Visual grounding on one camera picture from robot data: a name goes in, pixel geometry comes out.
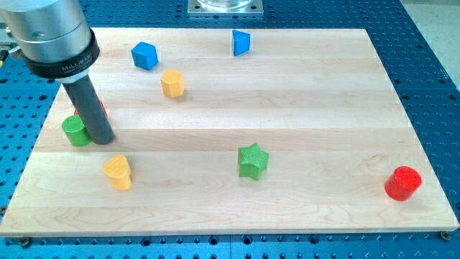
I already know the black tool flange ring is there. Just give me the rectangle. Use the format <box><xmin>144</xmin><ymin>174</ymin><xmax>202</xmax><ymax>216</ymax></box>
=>
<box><xmin>22</xmin><ymin>28</ymin><xmax>100</xmax><ymax>79</ymax></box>

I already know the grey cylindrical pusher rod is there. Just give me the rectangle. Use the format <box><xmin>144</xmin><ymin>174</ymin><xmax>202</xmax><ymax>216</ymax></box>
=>
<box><xmin>60</xmin><ymin>75</ymin><xmax>115</xmax><ymax>145</ymax></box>

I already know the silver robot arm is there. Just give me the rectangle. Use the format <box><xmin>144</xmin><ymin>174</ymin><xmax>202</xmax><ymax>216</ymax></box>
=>
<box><xmin>1</xmin><ymin>0</ymin><xmax>114</xmax><ymax>145</ymax></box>

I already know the red star block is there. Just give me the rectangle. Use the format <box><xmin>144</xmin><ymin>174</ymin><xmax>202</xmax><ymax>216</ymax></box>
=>
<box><xmin>73</xmin><ymin>100</ymin><xmax>108</xmax><ymax>117</ymax></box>

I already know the yellow hexagon block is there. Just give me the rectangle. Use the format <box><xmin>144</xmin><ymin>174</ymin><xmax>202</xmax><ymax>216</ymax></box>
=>
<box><xmin>160</xmin><ymin>70</ymin><xmax>185</xmax><ymax>99</ymax></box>

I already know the green star block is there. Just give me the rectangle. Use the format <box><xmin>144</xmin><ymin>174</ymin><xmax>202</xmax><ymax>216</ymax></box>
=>
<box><xmin>238</xmin><ymin>142</ymin><xmax>270</xmax><ymax>181</ymax></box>

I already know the green cylinder block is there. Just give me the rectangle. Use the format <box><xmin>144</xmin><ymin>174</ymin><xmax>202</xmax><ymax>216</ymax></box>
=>
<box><xmin>61</xmin><ymin>114</ymin><xmax>92</xmax><ymax>147</ymax></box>

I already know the blue cube block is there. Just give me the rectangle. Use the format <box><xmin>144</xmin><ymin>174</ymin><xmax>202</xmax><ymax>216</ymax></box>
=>
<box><xmin>131</xmin><ymin>42</ymin><xmax>158</xmax><ymax>71</ymax></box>

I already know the yellow heart block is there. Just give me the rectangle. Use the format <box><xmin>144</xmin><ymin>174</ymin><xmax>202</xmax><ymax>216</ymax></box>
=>
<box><xmin>102</xmin><ymin>155</ymin><xmax>132</xmax><ymax>190</ymax></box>

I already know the wooden board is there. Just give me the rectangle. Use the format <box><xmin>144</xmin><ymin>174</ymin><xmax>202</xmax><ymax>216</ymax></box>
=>
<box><xmin>1</xmin><ymin>28</ymin><xmax>459</xmax><ymax>237</ymax></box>

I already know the blue triangular block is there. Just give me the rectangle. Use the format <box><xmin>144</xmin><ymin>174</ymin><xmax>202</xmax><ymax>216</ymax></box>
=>
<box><xmin>232</xmin><ymin>30</ymin><xmax>252</xmax><ymax>56</ymax></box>

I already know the red cylinder block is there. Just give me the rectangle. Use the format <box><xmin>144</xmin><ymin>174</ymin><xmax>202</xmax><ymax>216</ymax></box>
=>
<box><xmin>384</xmin><ymin>165</ymin><xmax>422</xmax><ymax>201</ymax></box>

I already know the blue perforated table plate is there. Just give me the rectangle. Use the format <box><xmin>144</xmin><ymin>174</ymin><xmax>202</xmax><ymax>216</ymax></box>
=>
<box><xmin>1</xmin><ymin>1</ymin><xmax>459</xmax><ymax>258</ymax></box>

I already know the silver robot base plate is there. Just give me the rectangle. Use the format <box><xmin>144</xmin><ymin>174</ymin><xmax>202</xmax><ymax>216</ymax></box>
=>
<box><xmin>187</xmin><ymin>0</ymin><xmax>264</xmax><ymax>15</ymax></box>

